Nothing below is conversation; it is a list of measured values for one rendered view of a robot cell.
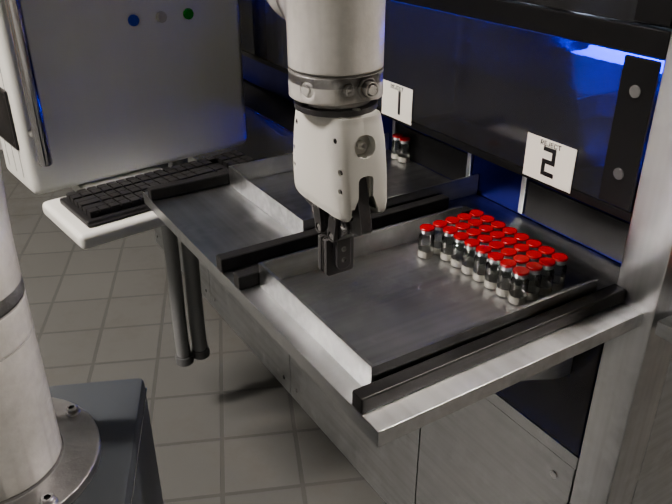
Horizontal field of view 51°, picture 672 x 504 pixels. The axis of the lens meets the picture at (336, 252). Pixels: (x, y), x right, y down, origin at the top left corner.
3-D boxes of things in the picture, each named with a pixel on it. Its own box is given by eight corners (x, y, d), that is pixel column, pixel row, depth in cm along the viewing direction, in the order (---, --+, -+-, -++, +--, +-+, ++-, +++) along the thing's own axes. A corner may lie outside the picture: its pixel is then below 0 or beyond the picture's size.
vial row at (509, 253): (451, 243, 103) (453, 214, 101) (542, 298, 90) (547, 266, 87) (439, 247, 102) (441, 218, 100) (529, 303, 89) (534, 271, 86)
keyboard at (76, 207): (238, 157, 157) (237, 147, 156) (273, 175, 147) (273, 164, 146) (59, 203, 135) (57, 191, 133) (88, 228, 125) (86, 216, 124)
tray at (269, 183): (387, 149, 139) (388, 132, 138) (476, 193, 120) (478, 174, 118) (229, 184, 123) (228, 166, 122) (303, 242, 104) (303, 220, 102)
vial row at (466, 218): (462, 239, 104) (465, 211, 102) (554, 293, 91) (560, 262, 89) (451, 243, 103) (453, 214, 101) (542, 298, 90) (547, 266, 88)
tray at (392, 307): (458, 226, 109) (460, 206, 107) (593, 303, 89) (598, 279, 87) (259, 285, 93) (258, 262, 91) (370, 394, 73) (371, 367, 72)
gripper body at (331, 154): (404, 97, 61) (398, 215, 66) (340, 72, 68) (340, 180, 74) (330, 110, 57) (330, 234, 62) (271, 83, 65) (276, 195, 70)
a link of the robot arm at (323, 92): (406, 70, 60) (404, 105, 62) (349, 51, 67) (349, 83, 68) (322, 84, 56) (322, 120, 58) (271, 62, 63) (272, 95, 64)
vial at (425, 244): (426, 250, 101) (428, 222, 99) (436, 257, 99) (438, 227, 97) (414, 254, 100) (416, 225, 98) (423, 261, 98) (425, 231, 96)
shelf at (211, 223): (372, 152, 144) (373, 142, 143) (679, 308, 92) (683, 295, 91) (144, 202, 122) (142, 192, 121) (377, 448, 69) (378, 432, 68)
